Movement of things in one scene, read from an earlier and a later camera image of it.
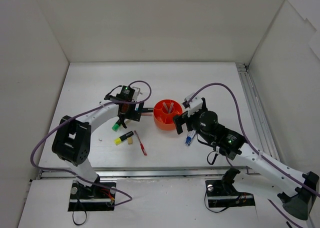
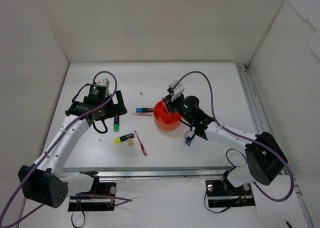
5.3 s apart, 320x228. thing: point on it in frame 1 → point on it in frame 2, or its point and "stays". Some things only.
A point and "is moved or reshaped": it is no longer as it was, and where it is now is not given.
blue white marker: [189, 137] stays
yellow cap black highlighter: [118, 140] stays
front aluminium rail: [67, 174] stays
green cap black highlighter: [115, 126] is moved or reshaped
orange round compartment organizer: [164, 111] stays
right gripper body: [180, 123] → [170, 104]
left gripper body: [135, 111] → [117, 104]
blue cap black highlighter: [147, 110] stays
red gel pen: [142, 145] stays
